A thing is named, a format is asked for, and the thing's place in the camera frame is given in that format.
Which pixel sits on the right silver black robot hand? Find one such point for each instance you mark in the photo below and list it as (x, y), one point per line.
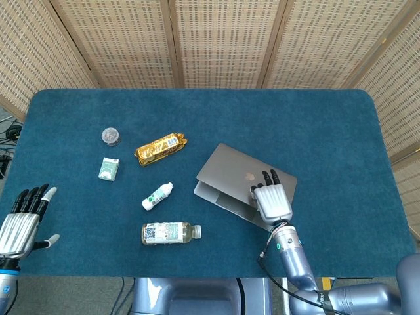
(272, 203)

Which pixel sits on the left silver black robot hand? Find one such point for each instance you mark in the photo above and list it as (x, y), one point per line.
(18, 231)

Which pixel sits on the silver laptop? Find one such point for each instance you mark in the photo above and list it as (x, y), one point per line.
(226, 167)

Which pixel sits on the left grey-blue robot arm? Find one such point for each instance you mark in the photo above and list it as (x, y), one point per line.
(6, 285)

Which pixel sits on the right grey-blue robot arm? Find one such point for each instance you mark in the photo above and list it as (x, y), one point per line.
(295, 259)

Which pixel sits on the blue felt table cover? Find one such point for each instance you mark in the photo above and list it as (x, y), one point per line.
(82, 213)

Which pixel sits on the black floor power adapter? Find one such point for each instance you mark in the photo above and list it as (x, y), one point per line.
(4, 165)

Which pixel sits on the white table leg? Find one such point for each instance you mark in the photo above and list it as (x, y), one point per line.
(285, 283)

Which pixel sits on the green white tissue pack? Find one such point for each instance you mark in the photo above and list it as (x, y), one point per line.
(108, 169)

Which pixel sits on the yellow tea bottle white cap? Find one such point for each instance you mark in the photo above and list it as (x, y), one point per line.
(164, 233)

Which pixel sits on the small white green bottle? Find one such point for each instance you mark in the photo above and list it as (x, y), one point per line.
(157, 197)

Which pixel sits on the grey-blue robot torso base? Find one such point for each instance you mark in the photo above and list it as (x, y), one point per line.
(197, 297)

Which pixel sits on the gold cracker package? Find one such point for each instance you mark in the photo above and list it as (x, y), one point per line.
(160, 149)

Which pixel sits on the small clear round jar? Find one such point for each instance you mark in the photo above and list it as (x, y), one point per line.
(110, 136)

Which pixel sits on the woven bamboo folding screen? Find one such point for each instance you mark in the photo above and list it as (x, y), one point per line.
(223, 42)

